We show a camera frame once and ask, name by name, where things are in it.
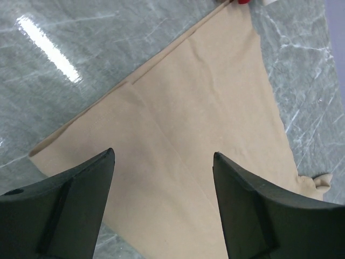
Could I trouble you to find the folded white t shirt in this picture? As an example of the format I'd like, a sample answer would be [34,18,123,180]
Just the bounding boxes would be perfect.
[262,0,277,6]

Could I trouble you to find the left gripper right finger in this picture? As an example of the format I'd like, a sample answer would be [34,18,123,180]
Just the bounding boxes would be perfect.
[212,152,344,258]

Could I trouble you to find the folded red t shirt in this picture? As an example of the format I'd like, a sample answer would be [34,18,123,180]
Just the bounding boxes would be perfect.
[237,0,251,4]

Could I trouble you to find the beige t shirt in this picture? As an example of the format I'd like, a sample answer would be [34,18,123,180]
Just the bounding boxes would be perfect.
[30,3,332,258]

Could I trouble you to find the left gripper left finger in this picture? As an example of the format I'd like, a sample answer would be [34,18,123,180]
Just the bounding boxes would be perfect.
[1,148,115,258]

